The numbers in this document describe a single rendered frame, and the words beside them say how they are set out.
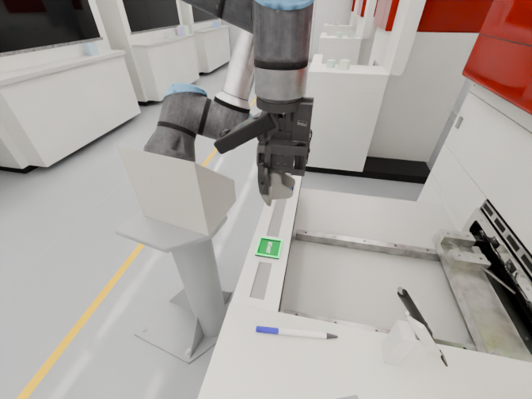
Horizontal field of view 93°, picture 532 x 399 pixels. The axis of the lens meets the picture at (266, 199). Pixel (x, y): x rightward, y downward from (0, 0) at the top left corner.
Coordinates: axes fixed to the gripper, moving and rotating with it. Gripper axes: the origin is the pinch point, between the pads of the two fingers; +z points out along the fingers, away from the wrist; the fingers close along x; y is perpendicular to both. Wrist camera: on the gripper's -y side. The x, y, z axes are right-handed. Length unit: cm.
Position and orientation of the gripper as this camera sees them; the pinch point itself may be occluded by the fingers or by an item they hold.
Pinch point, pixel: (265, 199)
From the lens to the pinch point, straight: 50.6
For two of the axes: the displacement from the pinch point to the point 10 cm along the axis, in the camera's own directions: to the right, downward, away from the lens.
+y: 9.8, 1.3, -1.6
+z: 0.0, 7.9, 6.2
